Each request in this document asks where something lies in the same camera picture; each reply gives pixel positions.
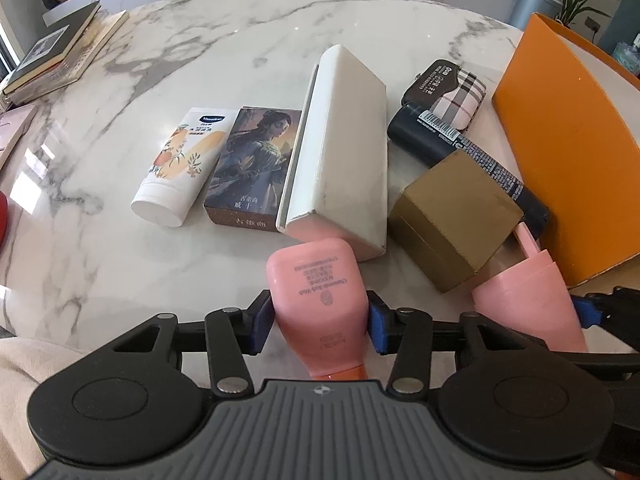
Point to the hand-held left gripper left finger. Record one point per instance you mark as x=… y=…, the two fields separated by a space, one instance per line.
x=260 y=325

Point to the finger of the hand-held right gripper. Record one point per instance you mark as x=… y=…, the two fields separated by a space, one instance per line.
x=615 y=365
x=587 y=312

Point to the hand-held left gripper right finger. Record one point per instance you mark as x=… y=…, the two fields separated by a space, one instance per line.
x=378 y=325

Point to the pink plastic bottle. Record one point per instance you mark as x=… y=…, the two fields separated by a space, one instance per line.
x=525 y=300

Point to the pink body wash tube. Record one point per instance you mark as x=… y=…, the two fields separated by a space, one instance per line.
x=315 y=290

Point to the gold cardboard box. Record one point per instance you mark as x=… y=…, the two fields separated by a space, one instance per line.
x=450 y=220

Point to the illustrated figure box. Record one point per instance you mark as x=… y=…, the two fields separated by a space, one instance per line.
x=255 y=160

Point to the orange cardboard box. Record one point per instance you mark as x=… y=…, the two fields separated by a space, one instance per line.
x=565 y=135

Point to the white fruit print lotion tube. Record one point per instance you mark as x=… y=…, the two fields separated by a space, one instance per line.
x=180 y=160

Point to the white rectangular box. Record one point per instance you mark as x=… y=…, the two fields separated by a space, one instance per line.
x=345 y=140

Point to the black spray can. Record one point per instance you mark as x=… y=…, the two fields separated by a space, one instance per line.
x=425 y=132

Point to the plaid case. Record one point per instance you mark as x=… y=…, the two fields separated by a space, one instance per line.
x=455 y=95

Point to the beige clothing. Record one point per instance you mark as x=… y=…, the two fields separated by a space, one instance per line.
x=25 y=390

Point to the blue water jug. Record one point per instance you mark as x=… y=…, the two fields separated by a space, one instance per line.
x=629 y=55

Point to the red object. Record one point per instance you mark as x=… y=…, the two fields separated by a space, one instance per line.
x=3 y=220

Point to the grey metal trash bin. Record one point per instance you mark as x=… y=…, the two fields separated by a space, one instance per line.
x=537 y=2

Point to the pink book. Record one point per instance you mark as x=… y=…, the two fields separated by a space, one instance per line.
x=12 y=130

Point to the stack of books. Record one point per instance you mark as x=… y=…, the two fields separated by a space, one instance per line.
x=87 y=52

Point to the black book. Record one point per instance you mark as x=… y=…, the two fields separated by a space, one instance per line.
x=47 y=50

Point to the wall socket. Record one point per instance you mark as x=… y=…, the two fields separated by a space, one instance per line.
x=592 y=25

